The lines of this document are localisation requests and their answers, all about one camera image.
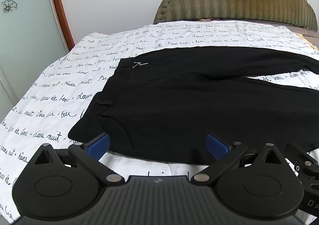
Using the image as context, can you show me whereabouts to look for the brown wooden door frame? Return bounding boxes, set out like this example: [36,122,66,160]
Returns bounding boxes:
[52,0,75,51]

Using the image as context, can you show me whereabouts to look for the black pants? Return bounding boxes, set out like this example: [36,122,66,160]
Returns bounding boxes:
[68,47,318,165]

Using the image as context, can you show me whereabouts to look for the white script-print bed sheet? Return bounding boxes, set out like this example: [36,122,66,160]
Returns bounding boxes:
[1,21,318,223]

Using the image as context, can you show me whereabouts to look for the floral glass wardrobe door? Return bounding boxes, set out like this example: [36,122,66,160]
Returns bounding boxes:
[1,0,67,118]

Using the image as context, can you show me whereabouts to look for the yellow patterned pillow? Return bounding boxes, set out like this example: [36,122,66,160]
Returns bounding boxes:
[297,32,319,52]

